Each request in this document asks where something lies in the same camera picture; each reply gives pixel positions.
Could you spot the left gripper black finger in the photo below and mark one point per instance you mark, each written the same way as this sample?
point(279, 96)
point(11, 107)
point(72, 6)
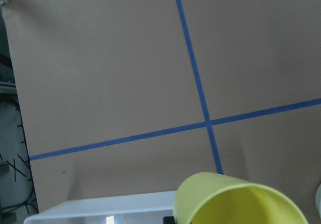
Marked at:
point(169, 220)

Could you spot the yellow plastic cup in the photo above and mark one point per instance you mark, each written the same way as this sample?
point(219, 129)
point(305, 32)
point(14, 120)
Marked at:
point(208, 197)

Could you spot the clear plastic storage box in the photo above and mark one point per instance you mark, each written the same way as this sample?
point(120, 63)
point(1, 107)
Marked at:
point(137, 208)

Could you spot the pale green bowl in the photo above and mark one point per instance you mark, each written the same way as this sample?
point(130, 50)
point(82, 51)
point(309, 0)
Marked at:
point(318, 199)

